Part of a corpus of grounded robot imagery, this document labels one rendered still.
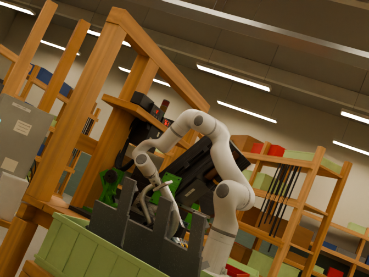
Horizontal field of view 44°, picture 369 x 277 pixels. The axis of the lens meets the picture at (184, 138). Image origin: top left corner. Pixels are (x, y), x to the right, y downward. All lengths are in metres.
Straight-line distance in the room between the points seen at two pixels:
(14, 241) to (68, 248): 0.93
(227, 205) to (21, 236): 1.02
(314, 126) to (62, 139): 10.06
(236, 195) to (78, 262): 0.83
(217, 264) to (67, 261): 0.81
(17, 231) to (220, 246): 0.99
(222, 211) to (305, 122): 10.05
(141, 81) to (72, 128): 0.59
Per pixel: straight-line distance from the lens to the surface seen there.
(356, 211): 11.68
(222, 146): 2.17
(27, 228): 2.38
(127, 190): 1.49
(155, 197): 2.70
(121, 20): 2.43
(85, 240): 1.44
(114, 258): 1.36
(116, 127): 2.65
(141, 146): 2.49
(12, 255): 2.40
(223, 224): 2.05
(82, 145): 2.59
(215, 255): 2.06
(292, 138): 11.90
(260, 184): 5.89
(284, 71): 10.22
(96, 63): 2.39
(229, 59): 10.47
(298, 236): 5.37
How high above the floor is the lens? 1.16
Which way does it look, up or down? 7 degrees up
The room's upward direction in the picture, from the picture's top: 23 degrees clockwise
